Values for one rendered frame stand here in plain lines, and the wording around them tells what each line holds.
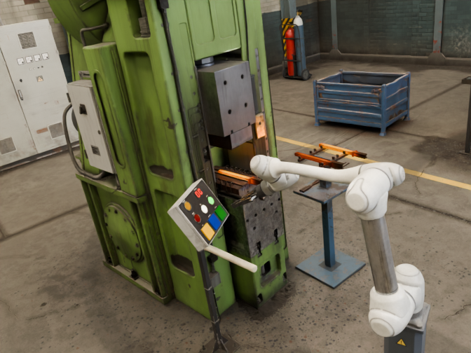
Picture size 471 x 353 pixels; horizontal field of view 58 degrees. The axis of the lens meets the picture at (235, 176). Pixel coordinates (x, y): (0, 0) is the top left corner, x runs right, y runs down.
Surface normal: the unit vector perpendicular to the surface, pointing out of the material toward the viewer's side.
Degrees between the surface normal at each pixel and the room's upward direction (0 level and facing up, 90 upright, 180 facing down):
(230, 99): 90
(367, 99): 89
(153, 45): 89
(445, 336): 0
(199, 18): 90
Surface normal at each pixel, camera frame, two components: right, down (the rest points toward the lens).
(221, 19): 0.72, 0.20
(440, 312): -0.14, -0.90
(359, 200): -0.66, 0.31
